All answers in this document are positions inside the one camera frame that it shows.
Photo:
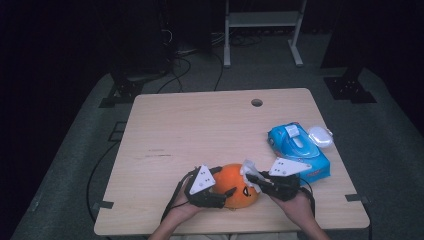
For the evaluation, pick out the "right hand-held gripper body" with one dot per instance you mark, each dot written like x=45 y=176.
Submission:
x=283 y=186

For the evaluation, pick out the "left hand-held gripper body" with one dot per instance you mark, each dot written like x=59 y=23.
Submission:
x=201 y=180

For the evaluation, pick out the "orange plush toy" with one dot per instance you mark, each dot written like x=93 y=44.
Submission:
x=230 y=180

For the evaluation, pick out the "white wet wipe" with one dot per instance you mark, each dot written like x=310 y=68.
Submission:
x=248 y=168

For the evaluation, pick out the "blue wet wipes pack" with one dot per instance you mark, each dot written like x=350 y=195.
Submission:
x=300 y=150

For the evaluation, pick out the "person's right hand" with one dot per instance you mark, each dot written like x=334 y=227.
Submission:
x=298 y=210

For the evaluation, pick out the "person's left hand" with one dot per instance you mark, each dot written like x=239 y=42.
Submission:
x=186 y=210

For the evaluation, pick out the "grey tape strip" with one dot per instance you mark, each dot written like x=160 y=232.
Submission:
x=355 y=198
x=105 y=204

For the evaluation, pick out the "black metal floor stand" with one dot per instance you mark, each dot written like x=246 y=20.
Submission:
x=123 y=91
x=350 y=90

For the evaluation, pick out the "white metal stand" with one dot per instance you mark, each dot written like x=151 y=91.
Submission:
x=263 y=19

